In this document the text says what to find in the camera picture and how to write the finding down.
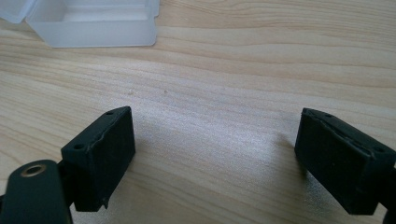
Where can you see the translucent white plastic box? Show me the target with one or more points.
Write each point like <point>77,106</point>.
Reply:
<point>93,34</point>

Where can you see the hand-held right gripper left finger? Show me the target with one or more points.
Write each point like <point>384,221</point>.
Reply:
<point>102,161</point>

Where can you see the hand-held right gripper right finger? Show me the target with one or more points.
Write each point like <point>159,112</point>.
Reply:
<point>339,165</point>

